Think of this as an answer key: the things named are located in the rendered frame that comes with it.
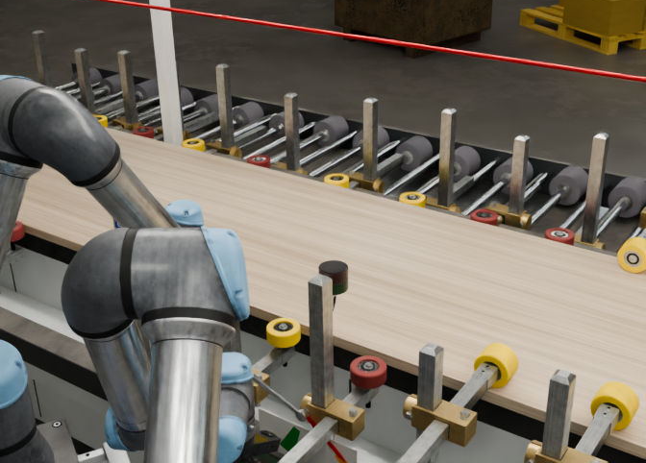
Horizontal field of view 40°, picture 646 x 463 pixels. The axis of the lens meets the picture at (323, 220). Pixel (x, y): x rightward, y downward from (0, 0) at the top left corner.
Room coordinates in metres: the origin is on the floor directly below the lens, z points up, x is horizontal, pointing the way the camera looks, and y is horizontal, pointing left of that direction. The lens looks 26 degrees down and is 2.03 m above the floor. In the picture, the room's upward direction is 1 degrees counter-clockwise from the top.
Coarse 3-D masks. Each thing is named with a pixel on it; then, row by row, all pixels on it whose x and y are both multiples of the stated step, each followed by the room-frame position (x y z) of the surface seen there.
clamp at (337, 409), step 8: (304, 400) 1.52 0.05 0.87; (336, 400) 1.51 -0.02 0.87; (312, 408) 1.49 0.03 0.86; (320, 408) 1.48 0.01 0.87; (328, 408) 1.48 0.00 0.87; (336, 408) 1.48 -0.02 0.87; (344, 408) 1.48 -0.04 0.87; (360, 408) 1.48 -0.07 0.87; (312, 416) 1.49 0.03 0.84; (320, 416) 1.48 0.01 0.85; (328, 416) 1.47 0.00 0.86; (336, 416) 1.46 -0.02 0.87; (344, 416) 1.45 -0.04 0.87; (360, 416) 1.46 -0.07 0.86; (344, 424) 1.45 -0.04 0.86; (352, 424) 1.44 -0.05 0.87; (360, 424) 1.46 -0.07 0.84; (344, 432) 1.45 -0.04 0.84; (352, 432) 1.44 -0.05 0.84; (352, 440) 1.44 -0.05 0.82
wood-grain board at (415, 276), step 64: (64, 192) 2.56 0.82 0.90; (192, 192) 2.54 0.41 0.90; (256, 192) 2.53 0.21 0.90; (320, 192) 2.52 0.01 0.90; (256, 256) 2.10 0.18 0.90; (320, 256) 2.10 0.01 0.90; (384, 256) 2.09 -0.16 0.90; (448, 256) 2.08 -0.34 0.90; (512, 256) 2.07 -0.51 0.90; (576, 256) 2.06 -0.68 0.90; (384, 320) 1.77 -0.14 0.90; (448, 320) 1.77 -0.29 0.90; (512, 320) 1.76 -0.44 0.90; (576, 320) 1.75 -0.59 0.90; (640, 320) 1.75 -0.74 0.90; (448, 384) 1.54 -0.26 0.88; (512, 384) 1.51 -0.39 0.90; (576, 384) 1.51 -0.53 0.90; (640, 384) 1.50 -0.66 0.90; (640, 448) 1.31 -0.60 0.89
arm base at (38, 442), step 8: (32, 432) 1.10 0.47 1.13; (40, 432) 1.14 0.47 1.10; (24, 440) 1.08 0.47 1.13; (32, 440) 1.10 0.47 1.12; (40, 440) 1.12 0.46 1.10; (8, 448) 1.06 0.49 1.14; (16, 448) 1.07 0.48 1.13; (24, 448) 1.08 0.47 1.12; (32, 448) 1.09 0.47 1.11; (40, 448) 1.11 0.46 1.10; (48, 448) 1.13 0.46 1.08; (0, 456) 1.06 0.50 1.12; (8, 456) 1.06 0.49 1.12; (16, 456) 1.07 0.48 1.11; (24, 456) 1.08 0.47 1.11; (32, 456) 1.09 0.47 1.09; (40, 456) 1.10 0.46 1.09; (48, 456) 1.11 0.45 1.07
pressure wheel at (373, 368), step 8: (360, 360) 1.60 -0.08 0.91; (368, 360) 1.60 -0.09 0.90; (376, 360) 1.60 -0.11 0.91; (352, 368) 1.57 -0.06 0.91; (360, 368) 1.57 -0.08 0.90; (368, 368) 1.57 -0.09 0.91; (376, 368) 1.57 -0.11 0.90; (384, 368) 1.57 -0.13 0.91; (352, 376) 1.56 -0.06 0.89; (360, 376) 1.55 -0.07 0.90; (368, 376) 1.54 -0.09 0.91; (376, 376) 1.54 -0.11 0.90; (384, 376) 1.56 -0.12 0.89; (360, 384) 1.54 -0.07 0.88; (368, 384) 1.54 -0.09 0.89; (376, 384) 1.54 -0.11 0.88
